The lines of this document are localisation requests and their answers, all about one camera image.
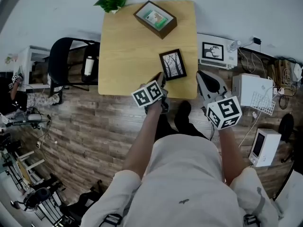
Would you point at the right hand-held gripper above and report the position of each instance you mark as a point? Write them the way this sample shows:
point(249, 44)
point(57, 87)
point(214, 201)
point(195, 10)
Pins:
point(225, 113)

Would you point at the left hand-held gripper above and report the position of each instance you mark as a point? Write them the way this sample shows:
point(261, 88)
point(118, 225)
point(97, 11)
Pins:
point(149, 94)

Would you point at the framed tree picture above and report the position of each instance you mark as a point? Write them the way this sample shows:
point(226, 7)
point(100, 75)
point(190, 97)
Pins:
point(172, 64)

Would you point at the person's left forearm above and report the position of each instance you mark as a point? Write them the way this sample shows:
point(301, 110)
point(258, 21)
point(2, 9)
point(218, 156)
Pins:
point(142, 145)

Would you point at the person's right forearm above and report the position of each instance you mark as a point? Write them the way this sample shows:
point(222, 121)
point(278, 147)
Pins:
point(230, 157)

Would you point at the white framed picture box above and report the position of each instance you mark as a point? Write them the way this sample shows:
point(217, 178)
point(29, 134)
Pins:
point(229, 60)

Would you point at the white box appliance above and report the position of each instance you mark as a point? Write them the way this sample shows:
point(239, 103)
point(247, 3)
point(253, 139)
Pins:
point(246, 86)

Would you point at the person's right leg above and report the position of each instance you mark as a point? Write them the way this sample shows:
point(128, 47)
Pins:
point(184, 117)

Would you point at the clear plastic bottle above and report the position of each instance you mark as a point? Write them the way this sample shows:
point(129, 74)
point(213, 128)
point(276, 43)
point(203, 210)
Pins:
point(234, 46)

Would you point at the dark brown wooden box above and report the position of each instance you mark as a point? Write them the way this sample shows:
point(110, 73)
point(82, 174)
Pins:
point(165, 31)

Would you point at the green white packet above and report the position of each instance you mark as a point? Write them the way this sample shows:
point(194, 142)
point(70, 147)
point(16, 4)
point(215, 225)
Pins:
point(156, 19)

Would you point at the white bottle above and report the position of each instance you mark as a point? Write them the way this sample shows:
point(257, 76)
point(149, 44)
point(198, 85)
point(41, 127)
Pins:
point(89, 66)

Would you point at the small white microwave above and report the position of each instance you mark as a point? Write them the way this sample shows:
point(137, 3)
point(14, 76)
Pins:
point(270, 148)

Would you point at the black round stool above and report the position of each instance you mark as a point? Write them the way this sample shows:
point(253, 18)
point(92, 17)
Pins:
point(286, 126)

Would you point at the white router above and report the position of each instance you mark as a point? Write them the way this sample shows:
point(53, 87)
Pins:
point(297, 72)

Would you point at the person's white shirt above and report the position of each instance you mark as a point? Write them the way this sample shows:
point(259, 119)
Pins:
point(184, 174)

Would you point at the potted green plant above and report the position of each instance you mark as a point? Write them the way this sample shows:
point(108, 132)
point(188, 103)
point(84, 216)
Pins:
point(111, 2)

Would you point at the black folding chair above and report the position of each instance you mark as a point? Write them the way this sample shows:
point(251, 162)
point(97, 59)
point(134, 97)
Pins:
point(59, 55)

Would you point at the white side table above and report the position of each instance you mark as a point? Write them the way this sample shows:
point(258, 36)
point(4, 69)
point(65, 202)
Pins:
point(26, 53)

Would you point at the black harness buckle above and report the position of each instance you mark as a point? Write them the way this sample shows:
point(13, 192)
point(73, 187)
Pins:
point(251, 220)
point(111, 220)

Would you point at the black-framed deer picture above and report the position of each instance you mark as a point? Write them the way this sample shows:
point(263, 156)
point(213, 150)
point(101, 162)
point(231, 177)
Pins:
point(213, 51)

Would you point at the black wall plug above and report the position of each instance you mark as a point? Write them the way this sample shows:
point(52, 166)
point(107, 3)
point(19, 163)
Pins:
point(257, 41)

